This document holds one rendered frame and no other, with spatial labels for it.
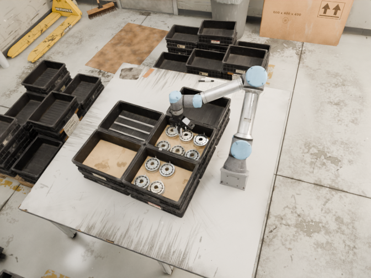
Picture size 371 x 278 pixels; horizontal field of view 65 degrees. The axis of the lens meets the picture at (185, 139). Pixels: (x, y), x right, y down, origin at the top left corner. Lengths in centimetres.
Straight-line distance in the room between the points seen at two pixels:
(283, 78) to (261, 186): 202
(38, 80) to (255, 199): 260
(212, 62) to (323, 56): 153
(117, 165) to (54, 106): 132
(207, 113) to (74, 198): 112
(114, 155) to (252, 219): 102
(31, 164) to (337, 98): 326
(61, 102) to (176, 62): 138
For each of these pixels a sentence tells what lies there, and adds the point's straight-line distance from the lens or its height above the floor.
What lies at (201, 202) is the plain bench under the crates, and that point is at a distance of 196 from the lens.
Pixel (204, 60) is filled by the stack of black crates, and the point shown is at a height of 38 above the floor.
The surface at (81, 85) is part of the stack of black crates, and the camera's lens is 346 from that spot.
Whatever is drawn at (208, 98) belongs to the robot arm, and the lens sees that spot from 185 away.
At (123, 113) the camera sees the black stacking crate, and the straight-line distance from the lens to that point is 234.
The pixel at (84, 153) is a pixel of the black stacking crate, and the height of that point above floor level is 87.
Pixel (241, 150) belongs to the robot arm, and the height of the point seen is 109.
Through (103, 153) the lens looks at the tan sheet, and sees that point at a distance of 215.
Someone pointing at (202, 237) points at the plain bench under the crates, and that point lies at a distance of 188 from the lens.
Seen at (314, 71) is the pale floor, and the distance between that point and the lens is 397.
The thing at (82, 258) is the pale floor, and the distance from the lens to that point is 280.
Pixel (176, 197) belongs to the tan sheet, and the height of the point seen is 83.
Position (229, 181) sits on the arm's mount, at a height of 77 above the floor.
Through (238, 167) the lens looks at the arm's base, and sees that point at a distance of 186.
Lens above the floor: 248
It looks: 53 degrees down
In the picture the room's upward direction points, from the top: 8 degrees counter-clockwise
